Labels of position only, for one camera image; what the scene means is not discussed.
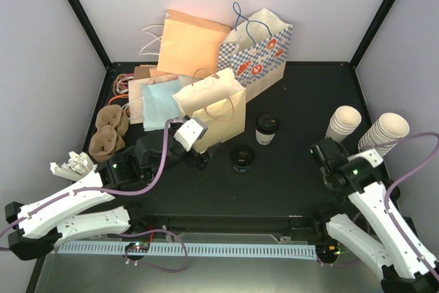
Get black lidded coffee cup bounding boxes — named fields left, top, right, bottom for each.
left=230, top=145, right=255, bottom=174

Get beige kraft paper bag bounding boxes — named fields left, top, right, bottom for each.
left=173, top=67, right=246, bottom=153

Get white takeout coffee cup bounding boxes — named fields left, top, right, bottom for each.
left=255, top=123, right=276, bottom=145

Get black coffee cup lid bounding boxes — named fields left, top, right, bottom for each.
left=256, top=113, right=279, bottom=134

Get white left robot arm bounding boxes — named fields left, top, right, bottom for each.
left=5, top=131, right=220, bottom=261

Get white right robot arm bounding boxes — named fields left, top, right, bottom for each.
left=310, top=138, right=438, bottom=292

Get light blue paper bag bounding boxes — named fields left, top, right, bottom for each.
left=141, top=80, right=182, bottom=132

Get brown pulp carrier stack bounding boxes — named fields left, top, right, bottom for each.
left=88, top=104, right=129, bottom=163

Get flat brown paper bags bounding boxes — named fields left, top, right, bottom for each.
left=112, top=65, right=178, bottom=124

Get orange paper bag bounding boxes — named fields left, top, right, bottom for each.
left=157, top=10, right=231, bottom=76

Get blue checkered paper bag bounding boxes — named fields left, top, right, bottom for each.
left=217, top=2, right=293, bottom=102

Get short white cup stack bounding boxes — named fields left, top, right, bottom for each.
left=325, top=106, right=362, bottom=142

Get tall white cup stack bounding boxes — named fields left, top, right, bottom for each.
left=357, top=113, right=410, bottom=156

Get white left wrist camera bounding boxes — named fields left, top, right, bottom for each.
left=174, top=118, right=208, bottom=152

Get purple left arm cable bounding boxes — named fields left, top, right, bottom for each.
left=0, top=119, right=191, bottom=273

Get light blue cable duct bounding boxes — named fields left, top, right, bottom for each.
left=58, top=241, right=317, bottom=261

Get black frame post left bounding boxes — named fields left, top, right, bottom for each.
left=67, top=0, right=112, bottom=69

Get black frame post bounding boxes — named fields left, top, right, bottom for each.
left=67, top=0, right=112, bottom=69
left=350, top=0, right=396, bottom=69

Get black frame post right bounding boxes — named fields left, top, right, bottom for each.
left=350, top=0, right=396, bottom=69

